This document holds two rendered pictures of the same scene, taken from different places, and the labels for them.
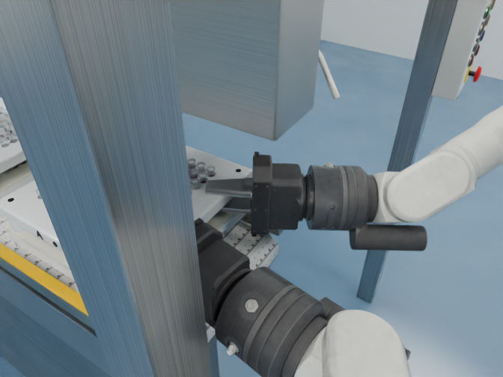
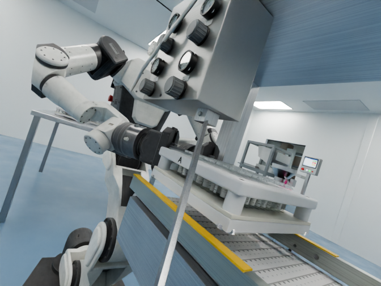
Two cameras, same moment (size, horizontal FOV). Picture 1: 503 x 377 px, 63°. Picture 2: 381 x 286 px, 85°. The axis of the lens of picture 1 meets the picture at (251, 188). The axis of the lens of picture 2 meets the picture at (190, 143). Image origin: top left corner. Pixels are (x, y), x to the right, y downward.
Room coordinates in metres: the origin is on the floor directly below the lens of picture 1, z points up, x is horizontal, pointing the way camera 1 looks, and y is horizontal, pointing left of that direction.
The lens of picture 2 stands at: (0.90, 0.23, 0.97)
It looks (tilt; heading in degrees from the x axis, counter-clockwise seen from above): 1 degrees up; 202
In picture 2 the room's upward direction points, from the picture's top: 19 degrees clockwise
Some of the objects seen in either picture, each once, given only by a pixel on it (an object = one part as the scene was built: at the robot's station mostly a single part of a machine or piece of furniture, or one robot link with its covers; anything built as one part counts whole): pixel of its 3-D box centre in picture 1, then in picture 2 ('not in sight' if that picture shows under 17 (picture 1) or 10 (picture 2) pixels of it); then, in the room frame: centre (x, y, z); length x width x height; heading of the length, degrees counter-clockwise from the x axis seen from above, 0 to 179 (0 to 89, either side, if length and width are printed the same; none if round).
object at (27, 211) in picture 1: (131, 190); (233, 176); (0.45, 0.17, 0.94); 0.25 x 0.24 x 0.02; 148
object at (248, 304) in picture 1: (229, 295); (198, 160); (0.27, 0.02, 0.94); 0.12 x 0.10 x 0.13; 50
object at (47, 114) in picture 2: not in sight; (103, 129); (-0.96, -1.61, 0.84); 1.50 x 1.10 x 0.04; 49
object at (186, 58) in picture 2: not in sight; (187, 62); (0.59, 0.05, 1.10); 0.04 x 0.01 x 0.04; 58
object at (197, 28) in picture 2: not in sight; (198, 29); (0.60, 0.06, 1.16); 0.03 x 0.03 x 0.04; 58
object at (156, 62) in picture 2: not in sight; (157, 66); (0.53, -0.05, 1.11); 0.04 x 0.01 x 0.04; 58
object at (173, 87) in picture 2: not in sight; (175, 84); (0.60, 0.05, 1.06); 0.03 x 0.03 x 0.04; 58
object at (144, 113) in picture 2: not in sight; (142, 98); (0.09, -0.41, 1.12); 0.34 x 0.30 x 0.36; 148
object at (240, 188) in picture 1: (229, 185); (182, 148); (0.44, 0.03, 0.96); 0.06 x 0.03 x 0.02; 90
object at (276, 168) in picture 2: not in sight; (284, 179); (-2.61, 0.48, 0.95); 0.49 x 0.36 x 0.38; 53
